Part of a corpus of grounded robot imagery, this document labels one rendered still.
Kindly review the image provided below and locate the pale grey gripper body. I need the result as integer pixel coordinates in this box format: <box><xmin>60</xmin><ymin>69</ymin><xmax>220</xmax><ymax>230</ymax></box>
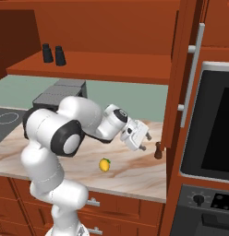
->
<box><xmin>125</xmin><ymin>119</ymin><xmax>150</xmax><ymax>152</ymax></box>

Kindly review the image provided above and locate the orange cabinet door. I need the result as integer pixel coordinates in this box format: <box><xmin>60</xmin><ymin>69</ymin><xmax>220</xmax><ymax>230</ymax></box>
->
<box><xmin>162</xmin><ymin>0</ymin><xmax>201</xmax><ymax>152</ymax></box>

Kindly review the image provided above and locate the open orange cabinet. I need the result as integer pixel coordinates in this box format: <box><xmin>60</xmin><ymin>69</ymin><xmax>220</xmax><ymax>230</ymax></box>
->
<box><xmin>0</xmin><ymin>0</ymin><xmax>182</xmax><ymax>86</ymax></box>

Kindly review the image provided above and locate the orange cabinet above oven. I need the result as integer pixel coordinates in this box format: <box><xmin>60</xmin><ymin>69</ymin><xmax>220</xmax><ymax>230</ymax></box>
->
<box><xmin>199</xmin><ymin>0</ymin><xmax>229</xmax><ymax>63</ymax></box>

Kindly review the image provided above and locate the brown pepper shaker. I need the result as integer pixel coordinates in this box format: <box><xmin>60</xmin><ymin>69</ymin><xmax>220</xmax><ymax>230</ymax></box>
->
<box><xmin>153</xmin><ymin>141</ymin><xmax>163</xmax><ymax>160</ymax></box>

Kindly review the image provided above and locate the yellow lemon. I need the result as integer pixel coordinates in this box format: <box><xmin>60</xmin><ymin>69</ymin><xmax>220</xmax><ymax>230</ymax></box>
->
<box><xmin>99</xmin><ymin>158</ymin><xmax>112</xmax><ymax>173</ymax></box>

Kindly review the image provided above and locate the orange drawer front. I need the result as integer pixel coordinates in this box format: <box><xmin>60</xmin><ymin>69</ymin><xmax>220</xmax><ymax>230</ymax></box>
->
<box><xmin>23</xmin><ymin>201</ymin><xmax>161</xmax><ymax>236</ymax></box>
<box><xmin>10</xmin><ymin>177</ymin><xmax>165</xmax><ymax>218</ymax></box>

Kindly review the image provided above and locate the black built-in microwave oven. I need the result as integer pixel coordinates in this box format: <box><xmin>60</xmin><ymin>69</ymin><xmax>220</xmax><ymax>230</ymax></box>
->
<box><xmin>179</xmin><ymin>60</ymin><xmax>229</xmax><ymax>185</ymax></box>

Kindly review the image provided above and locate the grey black toaster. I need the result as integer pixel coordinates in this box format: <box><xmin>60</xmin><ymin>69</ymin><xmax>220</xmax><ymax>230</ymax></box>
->
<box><xmin>22</xmin><ymin>78</ymin><xmax>89</xmax><ymax>140</ymax></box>

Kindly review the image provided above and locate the black oven with knobs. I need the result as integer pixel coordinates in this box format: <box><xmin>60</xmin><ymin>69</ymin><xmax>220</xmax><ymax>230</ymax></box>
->
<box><xmin>169</xmin><ymin>183</ymin><xmax>229</xmax><ymax>236</ymax></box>

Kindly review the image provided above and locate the black shaker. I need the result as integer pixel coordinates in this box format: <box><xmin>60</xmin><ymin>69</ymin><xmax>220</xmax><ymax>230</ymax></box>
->
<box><xmin>42</xmin><ymin>42</ymin><xmax>54</xmax><ymax>65</ymax></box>
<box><xmin>54</xmin><ymin>45</ymin><xmax>67</xmax><ymax>67</ymax></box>

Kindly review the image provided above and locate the black hob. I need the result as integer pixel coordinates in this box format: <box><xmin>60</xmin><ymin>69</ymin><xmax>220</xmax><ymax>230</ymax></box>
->
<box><xmin>0</xmin><ymin>106</ymin><xmax>29</xmax><ymax>147</ymax></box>

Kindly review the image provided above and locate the orange base cupboard door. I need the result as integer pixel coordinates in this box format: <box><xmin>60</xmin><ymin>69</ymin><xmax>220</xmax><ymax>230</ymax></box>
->
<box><xmin>0</xmin><ymin>174</ymin><xmax>35</xmax><ymax>236</ymax></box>

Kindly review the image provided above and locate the silver drawer handle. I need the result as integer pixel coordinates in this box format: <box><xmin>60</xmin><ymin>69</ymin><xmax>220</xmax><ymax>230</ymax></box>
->
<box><xmin>87</xmin><ymin>226</ymin><xmax>103</xmax><ymax>236</ymax></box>
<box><xmin>86</xmin><ymin>197</ymin><xmax>102</xmax><ymax>207</ymax></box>

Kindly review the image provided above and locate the silver cabinet door handle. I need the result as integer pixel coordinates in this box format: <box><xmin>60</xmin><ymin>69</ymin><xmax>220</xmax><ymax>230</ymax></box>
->
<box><xmin>177</xmin><ymin>22</ymin><xmax>206</xmax><ymax>129</ymax></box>

